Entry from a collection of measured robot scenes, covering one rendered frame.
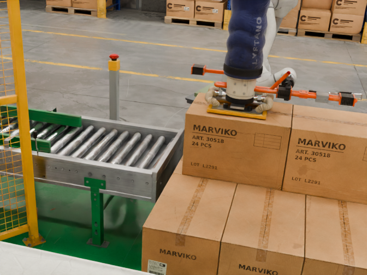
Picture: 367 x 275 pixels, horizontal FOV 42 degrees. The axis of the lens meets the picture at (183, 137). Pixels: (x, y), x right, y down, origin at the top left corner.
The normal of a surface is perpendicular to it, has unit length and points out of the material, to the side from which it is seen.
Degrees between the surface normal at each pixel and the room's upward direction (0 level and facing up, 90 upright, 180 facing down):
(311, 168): 90
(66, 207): 0
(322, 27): 92
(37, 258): 0
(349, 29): 92
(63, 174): 90
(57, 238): 0
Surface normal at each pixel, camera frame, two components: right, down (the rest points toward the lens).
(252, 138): -0.22, 0.39
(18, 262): 0.05, -0.91
